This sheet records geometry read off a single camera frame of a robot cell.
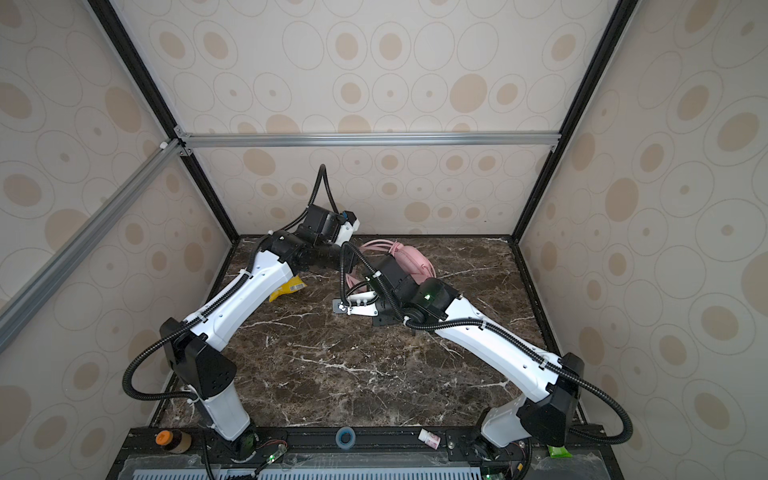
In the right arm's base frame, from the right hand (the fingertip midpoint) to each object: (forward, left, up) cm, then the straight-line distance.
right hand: (374, 291), depth 72 cm
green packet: (-30, -44, -25) cm, 59 cm away
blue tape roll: (-27, +8, -25) cm, 38 cm away
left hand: (+11, +3, +2) cm, 11 cm away
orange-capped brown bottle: (-28, +46, -18) cm, 57 cm away
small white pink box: (-27, -13, -24) cm, 38 cm away
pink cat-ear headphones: (+3, -9, +7) cm, 12 cm away
